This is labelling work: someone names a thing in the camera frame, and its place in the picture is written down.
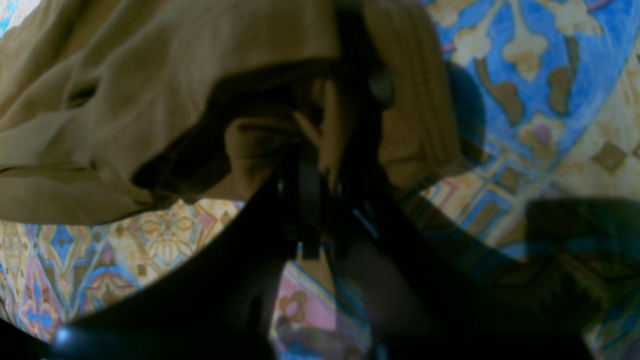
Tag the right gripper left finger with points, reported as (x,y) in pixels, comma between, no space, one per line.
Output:
(218,303)

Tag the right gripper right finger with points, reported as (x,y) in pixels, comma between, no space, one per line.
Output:
(420,305)

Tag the brown t-shirt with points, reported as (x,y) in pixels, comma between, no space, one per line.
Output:
(114,107)

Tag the patterned tile tablecloth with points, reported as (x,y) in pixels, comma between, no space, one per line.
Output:
(549,214)

